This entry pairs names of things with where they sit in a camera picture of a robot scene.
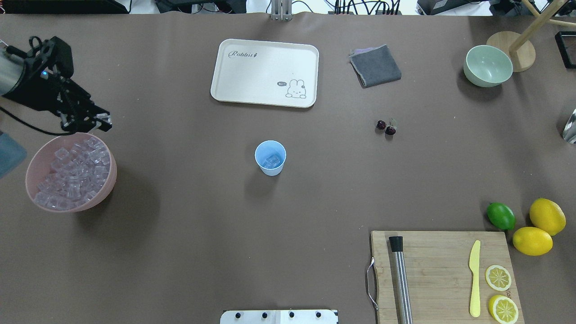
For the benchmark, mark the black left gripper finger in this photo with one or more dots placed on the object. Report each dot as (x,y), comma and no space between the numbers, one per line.
(73,125)
(100,124)

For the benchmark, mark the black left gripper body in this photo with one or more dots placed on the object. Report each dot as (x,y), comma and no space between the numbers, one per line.
(32,93)

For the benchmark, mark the dark red cherries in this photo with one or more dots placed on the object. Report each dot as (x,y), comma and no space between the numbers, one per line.
(388,128)

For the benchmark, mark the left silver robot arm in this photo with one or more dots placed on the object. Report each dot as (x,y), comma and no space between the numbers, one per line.
(41,79)

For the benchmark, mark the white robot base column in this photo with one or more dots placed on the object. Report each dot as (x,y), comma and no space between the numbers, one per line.
(301,316)

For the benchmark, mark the clear ice cubes pile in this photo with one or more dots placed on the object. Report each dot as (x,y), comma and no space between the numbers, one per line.
(74,175)

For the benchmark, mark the light blue plastic cup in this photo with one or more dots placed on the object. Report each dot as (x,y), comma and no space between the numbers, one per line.
(268,148)

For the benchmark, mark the wooden cup stand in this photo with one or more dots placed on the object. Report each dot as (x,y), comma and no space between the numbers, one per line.
(518,46)

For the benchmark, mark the metal ice scoop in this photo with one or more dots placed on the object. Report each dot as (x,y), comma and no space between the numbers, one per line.
(569,131)

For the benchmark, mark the pink bowl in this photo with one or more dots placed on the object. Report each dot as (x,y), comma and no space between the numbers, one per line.
(40,162)

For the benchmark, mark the cream rabbit tray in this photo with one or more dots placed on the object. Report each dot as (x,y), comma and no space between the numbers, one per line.
(266,73)

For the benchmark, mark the grey folded cloth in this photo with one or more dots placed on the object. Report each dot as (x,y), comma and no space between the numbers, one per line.
(375,65)

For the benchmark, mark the wooden cutting board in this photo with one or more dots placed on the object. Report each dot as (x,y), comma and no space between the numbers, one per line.
(438,275)

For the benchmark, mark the mint green bowl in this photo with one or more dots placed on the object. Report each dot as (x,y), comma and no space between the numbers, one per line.
(487,66)

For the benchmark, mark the yellow plastic knife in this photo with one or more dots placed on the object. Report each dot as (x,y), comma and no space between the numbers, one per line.
(473,264)

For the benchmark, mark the green lime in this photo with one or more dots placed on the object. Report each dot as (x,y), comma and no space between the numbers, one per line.
(501,216)

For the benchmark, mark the lemon slice inner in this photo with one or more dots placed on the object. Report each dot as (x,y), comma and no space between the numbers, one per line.
(498,278)

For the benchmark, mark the lemon slice near edge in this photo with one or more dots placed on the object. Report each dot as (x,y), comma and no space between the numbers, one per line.
(503,309)

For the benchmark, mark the yellow lemon inner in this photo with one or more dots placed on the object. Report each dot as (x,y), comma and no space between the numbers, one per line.
(532,241)

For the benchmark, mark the yellow lemon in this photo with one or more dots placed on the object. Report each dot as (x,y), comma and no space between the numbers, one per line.
(548,216)
(532,241)

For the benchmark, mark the yellow lemon outer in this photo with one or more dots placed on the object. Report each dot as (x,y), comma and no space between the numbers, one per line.
(548,216)

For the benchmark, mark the aluminium frame post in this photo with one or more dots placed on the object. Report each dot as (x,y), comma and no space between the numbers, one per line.
(281,10)

